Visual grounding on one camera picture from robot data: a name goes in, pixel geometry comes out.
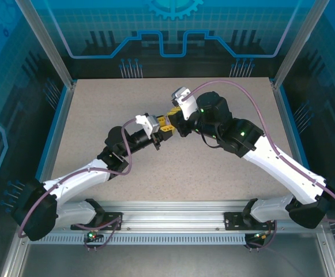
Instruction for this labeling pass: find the small LED circuit board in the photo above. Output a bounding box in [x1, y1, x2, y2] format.
[86, 229, 103, 242]
[247, 233, 272, 242]

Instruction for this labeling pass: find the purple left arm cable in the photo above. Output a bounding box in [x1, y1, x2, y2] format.
[17, 118, 139, 252]

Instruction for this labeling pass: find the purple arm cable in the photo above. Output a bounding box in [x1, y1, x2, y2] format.
[186, 80, 335, 252]
[17, 118, 139, 252]

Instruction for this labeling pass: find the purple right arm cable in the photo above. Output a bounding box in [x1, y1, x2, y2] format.
[186, 80, 335, 252]

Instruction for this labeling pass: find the aluminium side rail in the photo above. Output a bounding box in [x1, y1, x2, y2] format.
[270, 78, 308, 177]
[40, 80, 78, 182]

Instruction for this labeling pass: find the aluminium frame rail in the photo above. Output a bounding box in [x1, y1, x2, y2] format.
[20, 200, 328, 234]

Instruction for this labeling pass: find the aluminium frame post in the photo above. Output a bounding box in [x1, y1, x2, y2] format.
[272, 0, 321, 89]
[14, 0, 77, 89]

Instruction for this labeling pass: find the slotted grey cable duct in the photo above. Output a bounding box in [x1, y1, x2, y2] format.
[28, 233, 248, 245]

